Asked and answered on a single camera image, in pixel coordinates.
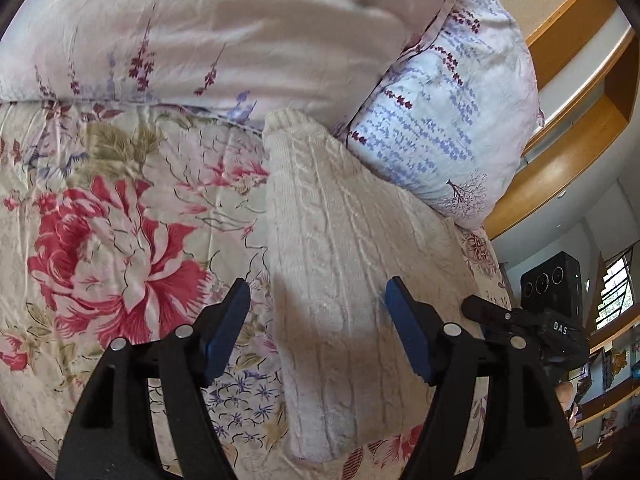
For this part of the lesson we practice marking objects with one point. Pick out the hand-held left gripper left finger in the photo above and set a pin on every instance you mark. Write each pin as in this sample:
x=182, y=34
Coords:
x=227, y=330

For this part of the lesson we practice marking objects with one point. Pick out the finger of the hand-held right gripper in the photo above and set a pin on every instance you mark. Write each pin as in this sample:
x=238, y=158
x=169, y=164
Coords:
x=487, y=310

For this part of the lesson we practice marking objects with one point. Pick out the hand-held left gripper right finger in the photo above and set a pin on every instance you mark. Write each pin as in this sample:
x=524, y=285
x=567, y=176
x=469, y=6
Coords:
x=407, y=330

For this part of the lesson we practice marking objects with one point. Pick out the person's right hand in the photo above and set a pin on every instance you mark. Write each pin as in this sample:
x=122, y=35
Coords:
x=567, y=400

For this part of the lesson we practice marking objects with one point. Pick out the barred window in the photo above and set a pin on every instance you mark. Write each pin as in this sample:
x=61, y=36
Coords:
x=617, y=295

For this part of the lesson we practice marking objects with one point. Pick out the floral bedsheet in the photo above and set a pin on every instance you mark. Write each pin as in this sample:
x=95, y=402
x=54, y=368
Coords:
x=125, y=260

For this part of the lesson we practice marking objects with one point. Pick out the wooden headboard shelf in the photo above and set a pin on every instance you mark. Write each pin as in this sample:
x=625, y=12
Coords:
x=565, y=160

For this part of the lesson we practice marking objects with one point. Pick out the light blue tree-print pillow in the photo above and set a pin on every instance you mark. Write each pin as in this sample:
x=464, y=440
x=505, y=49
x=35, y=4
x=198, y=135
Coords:
x=450, y=110

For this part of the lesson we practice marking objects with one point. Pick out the pink floral pillow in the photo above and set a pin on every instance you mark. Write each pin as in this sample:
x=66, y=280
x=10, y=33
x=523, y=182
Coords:
x=225, y=25

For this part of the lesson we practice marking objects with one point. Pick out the wooden wall shelf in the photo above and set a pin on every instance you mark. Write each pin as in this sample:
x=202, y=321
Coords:
x=610, y=400

